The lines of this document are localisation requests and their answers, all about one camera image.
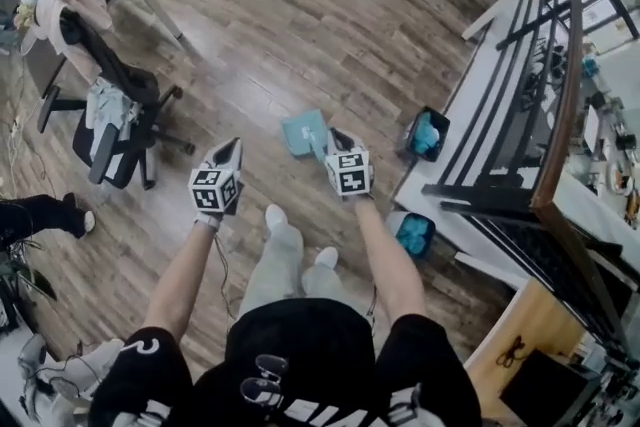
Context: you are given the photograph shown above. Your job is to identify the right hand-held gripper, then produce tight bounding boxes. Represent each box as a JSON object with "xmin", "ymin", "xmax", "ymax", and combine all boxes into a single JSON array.
[{"xmin": 322, "ymin": 127, "xmax": 376, "ymax": 202}]

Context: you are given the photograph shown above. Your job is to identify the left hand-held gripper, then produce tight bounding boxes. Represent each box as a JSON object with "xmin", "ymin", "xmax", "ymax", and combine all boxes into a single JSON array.
[{"xmin": 187, "ymin": 137, "xmax": 246, "ymax": 217}]

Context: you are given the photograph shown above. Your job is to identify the teal dustpan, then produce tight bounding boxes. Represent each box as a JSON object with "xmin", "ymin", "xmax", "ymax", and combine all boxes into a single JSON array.
[{"xmin": 280, "ymin": 108, "xmax": 329, "ymax": 164}]

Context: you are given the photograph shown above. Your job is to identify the person's left forearm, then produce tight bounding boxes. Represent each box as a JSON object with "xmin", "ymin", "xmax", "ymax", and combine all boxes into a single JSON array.
[{"xmin": 141, "ymin": 214, "xmax": 224, "ymax": 342}]

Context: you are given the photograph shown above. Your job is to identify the person's right forearm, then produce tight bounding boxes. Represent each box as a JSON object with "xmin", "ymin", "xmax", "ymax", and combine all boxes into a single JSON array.
[{"xmin": 352, "ymin": 196, "xmax": 427, "ymax": 325}]

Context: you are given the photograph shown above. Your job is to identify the wooden floor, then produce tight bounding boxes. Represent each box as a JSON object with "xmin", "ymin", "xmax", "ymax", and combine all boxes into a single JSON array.
[{"xmin": 0, "ymin": 0, "xmax": 532, "ymax": 376}]

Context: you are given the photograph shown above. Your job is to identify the person's left white shoe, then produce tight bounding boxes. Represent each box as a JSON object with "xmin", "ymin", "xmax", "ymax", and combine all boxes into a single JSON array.
[{"xmin": 264, "ymin": 203, "xmax": 289, "ymax": 232}]

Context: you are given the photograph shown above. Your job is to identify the person's white shoe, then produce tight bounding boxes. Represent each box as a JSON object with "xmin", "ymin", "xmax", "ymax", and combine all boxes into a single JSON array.
[
  {"xmin": 264, "ymin": 203, "xmax": 289, "ymax": 232},
  {"xmin": 314, "ymin": 245, "xmax": 341, "ymax": 269}
]

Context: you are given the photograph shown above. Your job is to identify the black bin with blue bag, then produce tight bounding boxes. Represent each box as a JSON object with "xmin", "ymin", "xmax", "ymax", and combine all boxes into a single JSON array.
[{"xmin": 403, "ymin": 105, "xmax": 452, "ymax": 164}]

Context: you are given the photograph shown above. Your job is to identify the black office chair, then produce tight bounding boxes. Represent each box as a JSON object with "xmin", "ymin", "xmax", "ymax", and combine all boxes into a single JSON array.
[{"xmin": 36, "ymin": 9, "xmax": 197, "ymax": 192}]

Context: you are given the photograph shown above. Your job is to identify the grey bin with blue bag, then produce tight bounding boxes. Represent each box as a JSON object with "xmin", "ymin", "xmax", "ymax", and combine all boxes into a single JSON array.
[{"xmin": 386, "ymin": 210, "xmax": 437, "ymax": 261}]

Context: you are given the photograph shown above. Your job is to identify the person's right white shoe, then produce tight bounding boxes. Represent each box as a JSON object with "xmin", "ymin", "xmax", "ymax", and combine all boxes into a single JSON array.
[{"xmin": 314, "ymin": 245, "xmax": 341, "ymax": 269}]

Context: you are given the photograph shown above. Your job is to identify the black garment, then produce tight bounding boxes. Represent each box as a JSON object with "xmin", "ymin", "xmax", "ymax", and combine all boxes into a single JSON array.
[{"xmin": 59, "ymin": 6, "xmax": 162, "ymax": 105}]

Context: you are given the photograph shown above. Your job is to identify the pale blue-grey cloth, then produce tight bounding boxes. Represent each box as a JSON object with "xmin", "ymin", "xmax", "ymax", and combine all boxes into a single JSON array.
[{"xmin": 83, "ymin": 76, "xmax": 142, "ymax": 137}]

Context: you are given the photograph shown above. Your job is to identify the person's grey trousers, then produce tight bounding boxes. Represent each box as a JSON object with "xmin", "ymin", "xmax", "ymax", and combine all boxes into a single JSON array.
[{"xmin": 236, "ymin": 209, "xmax": 372, "ymax": 319}]

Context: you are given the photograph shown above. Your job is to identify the person's black t-shirt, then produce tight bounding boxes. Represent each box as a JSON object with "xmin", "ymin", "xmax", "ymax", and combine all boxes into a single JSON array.
[{"xmin": 87, "ymin": 296, "xmax": 484, "ymax": 427}]

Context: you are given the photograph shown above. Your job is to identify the black metal railing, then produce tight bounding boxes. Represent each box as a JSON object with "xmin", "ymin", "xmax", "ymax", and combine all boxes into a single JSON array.
[{"xmin": 421, "ymin": 0, "xmax": 640, "ymax": 359}]

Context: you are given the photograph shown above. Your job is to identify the pink cloth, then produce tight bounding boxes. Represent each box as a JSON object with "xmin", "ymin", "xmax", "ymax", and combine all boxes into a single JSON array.
[{"xmin": 28, "ymin": 0, "xmax": 114, "ymax": 84}]

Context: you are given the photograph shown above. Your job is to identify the dark sunglasses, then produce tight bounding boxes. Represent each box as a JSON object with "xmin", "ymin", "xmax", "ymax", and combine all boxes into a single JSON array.
[{"xmin": 239, "ymin": 354, "xmax": 291, "ymax": 405}]

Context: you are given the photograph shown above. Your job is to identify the light wooden desk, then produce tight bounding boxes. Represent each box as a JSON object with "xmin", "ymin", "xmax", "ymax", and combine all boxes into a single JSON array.
[{"xmin": 461, "ymin": 278, "xmax": 587, "ymax": 427}]

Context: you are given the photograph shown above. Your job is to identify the black monitor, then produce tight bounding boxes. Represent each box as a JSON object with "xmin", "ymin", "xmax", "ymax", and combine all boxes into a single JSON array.
[{"xmin": 499, "ymin": 348, "xmax": 602, "ymax": 427}]

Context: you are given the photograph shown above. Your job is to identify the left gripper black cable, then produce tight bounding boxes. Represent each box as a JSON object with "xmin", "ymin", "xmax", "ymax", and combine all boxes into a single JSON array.
[{"xmin": 213, "ymin": 233, "xmax": 237, "ymax": 322}]

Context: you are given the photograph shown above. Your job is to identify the brown coiled cable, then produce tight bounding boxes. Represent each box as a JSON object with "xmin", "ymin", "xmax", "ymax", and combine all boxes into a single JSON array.
[{"xmin": 496, "ymin": 335, "xmax": 527, "ymax": 369}]

